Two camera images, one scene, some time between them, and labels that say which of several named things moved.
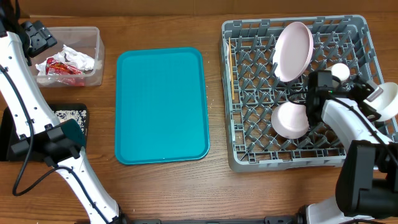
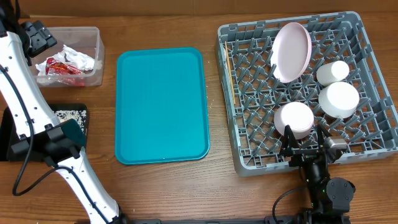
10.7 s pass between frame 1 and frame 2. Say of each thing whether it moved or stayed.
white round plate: stayed
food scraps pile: stayed
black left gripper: stayed
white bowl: moved
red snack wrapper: stayed
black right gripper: moved
